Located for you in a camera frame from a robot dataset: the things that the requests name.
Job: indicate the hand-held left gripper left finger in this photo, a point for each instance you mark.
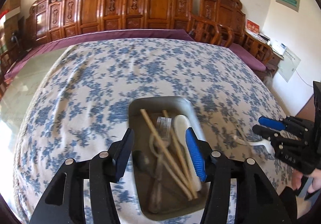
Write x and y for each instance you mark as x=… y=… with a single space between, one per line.
x=124 y=156

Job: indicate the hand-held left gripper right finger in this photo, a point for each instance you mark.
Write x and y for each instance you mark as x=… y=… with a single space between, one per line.
x=196 y=156

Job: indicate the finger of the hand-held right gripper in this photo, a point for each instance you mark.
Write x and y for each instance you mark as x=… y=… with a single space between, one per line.
x=265 y=133
x=270 y=122

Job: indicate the white soup spoon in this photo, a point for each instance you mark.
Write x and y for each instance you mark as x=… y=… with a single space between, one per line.
x=260 y=144

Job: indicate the silver fork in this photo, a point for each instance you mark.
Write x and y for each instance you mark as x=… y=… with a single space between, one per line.
x=244 y=136
x=164 y=125

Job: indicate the long white plastic spoon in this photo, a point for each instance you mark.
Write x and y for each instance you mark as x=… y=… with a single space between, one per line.
x=180 y=123

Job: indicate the grey tray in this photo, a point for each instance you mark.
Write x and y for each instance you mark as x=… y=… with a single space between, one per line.
x=150 y=103

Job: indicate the person's right hand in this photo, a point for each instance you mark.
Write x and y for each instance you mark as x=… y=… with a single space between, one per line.
x=297 y=181

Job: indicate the brown board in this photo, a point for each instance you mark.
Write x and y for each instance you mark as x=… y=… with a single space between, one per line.
x=306 y=111

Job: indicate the grey fluffy object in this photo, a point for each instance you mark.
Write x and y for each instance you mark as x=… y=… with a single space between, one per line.
x=268 y=78

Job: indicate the short purple cushion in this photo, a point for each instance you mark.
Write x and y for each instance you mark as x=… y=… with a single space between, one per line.
x=248 y=57

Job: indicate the wooden side table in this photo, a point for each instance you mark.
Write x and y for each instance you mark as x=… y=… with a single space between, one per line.
x=260 y=48

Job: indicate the white box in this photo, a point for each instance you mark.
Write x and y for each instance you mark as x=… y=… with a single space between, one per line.
x=279 y=46

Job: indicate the blue floral tablecloth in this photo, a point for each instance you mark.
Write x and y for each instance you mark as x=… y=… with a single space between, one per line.
x=125 y=63

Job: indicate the red box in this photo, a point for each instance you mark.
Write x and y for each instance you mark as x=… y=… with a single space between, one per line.
x=252 y=26

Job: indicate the wooden armchair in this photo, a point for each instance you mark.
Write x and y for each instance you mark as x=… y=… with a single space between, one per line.
x=213 y=31

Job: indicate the short carved wooden bench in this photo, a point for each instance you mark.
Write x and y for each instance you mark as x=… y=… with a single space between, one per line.
x=225 y=11

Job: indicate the long purple cushion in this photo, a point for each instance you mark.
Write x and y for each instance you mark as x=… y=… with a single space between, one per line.
x=100 y=36

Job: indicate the long carved wooden bench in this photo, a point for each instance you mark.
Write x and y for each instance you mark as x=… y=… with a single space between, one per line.
x=125 y=6

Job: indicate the cardboard box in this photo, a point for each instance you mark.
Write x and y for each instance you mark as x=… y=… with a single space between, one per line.
x=13 y=4

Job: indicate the white wall panel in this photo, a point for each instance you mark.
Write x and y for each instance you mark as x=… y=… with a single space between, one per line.
x=289 y=64

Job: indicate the green wall sign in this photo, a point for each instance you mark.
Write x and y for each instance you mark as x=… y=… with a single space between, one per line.
x=288 y=0

